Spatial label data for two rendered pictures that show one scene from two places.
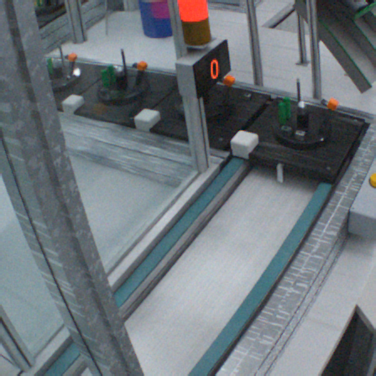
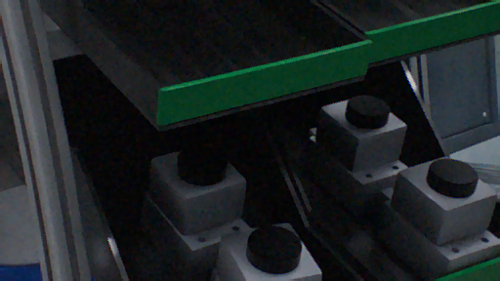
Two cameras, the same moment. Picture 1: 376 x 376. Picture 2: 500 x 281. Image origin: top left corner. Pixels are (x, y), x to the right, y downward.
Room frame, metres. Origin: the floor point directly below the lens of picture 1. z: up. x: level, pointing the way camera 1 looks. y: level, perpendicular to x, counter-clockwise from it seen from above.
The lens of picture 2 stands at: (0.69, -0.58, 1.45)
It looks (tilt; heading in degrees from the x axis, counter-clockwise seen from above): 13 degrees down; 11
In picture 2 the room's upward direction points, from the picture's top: 8 degrees counter-clockwise
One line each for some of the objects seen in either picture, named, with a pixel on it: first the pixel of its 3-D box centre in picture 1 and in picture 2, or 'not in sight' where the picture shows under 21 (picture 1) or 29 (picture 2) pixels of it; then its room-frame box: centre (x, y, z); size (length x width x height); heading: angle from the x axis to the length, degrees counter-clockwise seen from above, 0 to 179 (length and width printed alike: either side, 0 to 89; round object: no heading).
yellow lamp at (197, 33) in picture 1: (195, 28); not in sight; (0.95, -0.06, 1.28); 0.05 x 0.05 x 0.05
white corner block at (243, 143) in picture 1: (244, 144); not in sight; (1.01, -0.13, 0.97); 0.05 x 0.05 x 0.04; 52
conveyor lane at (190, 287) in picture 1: (232, 237); not in sight; (0.81, -0.07, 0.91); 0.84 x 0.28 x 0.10; 142
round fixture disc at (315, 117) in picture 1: (303, 127); not in sight; (1.03, -0.27, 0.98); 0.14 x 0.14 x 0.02
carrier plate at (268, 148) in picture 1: (303, 135); not in sight; (1.03, -0.27, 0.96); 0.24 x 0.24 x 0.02; 52
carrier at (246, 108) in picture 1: (201, 93); not in sight; (1.18, -0.07, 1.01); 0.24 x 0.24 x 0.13; 52
